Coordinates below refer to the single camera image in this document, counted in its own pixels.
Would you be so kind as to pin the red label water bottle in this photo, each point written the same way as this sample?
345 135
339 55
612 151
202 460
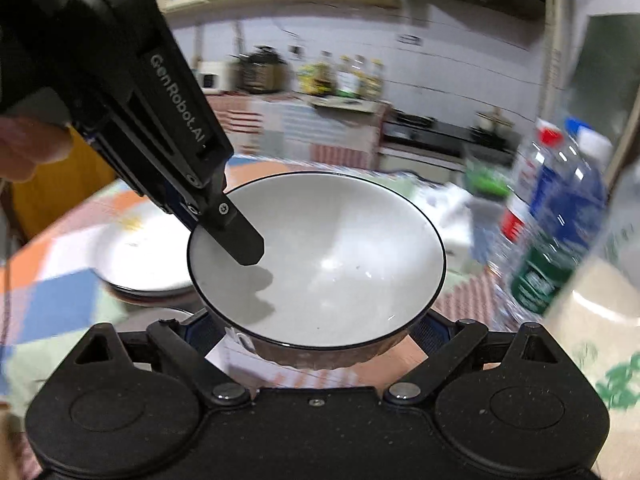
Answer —
525 185

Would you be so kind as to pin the striped patchwork counter cloth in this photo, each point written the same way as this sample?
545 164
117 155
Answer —
300 125

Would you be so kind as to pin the white sun print plate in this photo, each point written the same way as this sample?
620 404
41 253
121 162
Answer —
145 255

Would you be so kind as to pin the white rice cooker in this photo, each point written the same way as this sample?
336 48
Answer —
216 76

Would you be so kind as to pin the green label water bottle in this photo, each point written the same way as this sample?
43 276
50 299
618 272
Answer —
542 275

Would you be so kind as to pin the green plastic basket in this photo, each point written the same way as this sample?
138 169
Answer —
487 177

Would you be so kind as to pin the orange wooden chair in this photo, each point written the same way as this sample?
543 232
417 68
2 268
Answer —
55 190

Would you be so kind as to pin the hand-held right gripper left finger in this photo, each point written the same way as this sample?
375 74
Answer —
200 332

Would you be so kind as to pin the pale food bag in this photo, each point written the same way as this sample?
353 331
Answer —
351 77

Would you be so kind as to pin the cream cooking pot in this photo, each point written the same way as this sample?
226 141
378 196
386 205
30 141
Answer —
492 121

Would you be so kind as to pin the oil bottles on counter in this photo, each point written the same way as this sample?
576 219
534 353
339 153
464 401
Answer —
317 76

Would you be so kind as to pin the clear water bottle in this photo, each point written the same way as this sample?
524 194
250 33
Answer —
575 185

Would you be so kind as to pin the white plastic bag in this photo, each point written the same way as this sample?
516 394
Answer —
600 350

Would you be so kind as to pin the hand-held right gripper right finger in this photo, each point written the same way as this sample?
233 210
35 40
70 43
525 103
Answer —
431 334

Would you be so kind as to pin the white bowl black rim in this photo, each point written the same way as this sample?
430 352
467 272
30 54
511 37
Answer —
340 260

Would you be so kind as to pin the clear oil bottle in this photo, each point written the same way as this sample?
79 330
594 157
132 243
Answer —
375 80

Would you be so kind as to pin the white rabbit carrot plate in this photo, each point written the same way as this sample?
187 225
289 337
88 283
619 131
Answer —
150 293

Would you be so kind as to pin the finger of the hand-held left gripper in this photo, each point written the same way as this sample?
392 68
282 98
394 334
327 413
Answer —
237 240
184 211

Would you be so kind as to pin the black pressure cooker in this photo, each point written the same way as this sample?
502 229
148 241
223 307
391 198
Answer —
262 70

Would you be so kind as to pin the black gas stove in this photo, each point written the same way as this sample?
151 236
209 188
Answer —
430 132

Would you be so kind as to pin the person's left hand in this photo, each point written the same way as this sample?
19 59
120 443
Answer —
30 147

